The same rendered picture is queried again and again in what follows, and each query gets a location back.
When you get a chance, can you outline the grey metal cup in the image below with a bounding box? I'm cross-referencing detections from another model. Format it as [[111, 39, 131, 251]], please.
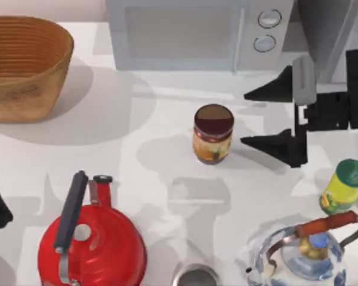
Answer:
[[171, 263, 223, 286]]

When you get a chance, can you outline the microwave oven door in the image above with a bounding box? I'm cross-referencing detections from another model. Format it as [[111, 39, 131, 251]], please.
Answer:
[[106, 0, 246, 73]]

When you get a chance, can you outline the yellow bottle with green cap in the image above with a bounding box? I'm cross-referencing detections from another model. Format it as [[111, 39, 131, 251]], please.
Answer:
[[319, 158, 358, 216]]

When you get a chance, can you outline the brown jar with label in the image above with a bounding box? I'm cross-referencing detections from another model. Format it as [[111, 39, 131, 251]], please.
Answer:
[[192, 103, 235, 166]]

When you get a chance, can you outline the pale microwave oven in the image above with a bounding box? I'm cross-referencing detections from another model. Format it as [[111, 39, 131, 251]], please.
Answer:
[[104, 0, 295, 74]]

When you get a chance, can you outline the microwave door handle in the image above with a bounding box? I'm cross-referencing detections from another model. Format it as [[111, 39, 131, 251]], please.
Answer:
[[233, 7, 246, 74]]

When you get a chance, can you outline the red kettle with black handle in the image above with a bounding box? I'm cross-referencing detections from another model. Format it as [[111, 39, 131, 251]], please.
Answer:
[[37, 170, 148, 286]]

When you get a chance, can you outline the round microwave knob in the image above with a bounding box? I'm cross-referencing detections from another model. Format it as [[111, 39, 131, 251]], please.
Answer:
[[253, 33, 277, 54], [257, 8, 283, 29]]

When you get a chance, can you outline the blue and white kettle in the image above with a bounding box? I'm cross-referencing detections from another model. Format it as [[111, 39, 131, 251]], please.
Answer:
[[245, 210, 358, 286]]

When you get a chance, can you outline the brown woven basket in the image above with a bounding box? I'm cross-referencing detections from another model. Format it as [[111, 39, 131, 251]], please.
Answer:
[[0, 15, 75, 123]]

